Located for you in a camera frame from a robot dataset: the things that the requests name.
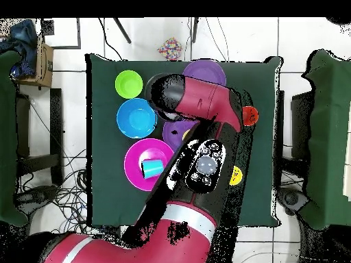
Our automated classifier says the blue cup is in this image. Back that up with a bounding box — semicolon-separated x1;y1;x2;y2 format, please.
141;158;165;179

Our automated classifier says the purple bowl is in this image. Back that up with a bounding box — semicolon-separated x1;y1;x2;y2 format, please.
182;59;228;88
162;118;200;153

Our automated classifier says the large blue bowl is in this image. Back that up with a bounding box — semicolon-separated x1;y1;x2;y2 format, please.
116;97;158;139

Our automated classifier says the pink bowl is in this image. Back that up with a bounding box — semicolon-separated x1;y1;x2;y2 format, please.
123;138;176;192

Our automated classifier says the green bowl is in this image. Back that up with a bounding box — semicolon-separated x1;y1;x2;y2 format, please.
114;69;144;99

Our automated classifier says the orange cup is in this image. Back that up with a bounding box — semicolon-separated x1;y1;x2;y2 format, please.
241;105;259;127

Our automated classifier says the dark green table cloth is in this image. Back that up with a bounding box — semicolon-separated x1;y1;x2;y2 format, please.
86;53;283;228

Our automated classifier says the colourful patterned box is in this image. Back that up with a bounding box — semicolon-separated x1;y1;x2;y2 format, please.
157;37;184;62

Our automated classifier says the black tripod leg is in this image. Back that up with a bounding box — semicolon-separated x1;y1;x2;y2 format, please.
112;17;132;45
191;17;199;44

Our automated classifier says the cardboard box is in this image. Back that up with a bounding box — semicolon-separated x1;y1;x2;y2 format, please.
16;36;55;88

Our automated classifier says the green cloth side table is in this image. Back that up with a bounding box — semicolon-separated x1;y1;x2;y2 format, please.
0;50;29;227
300;49;351;231

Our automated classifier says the blue cloth bundle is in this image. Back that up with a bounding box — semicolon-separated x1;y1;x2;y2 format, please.
0;18;38;78

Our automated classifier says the black floor cable tangle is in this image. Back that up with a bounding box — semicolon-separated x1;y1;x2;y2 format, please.
16;147;91;235

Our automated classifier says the black stool frame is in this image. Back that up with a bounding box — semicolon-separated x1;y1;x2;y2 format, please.
15;88;64;186

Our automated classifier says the black pedestal leg with caster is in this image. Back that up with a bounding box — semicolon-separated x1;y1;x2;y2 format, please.
276;186;311;216
14;184;60;210

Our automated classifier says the black floor frame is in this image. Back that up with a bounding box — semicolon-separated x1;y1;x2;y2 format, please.
40;17;82;51

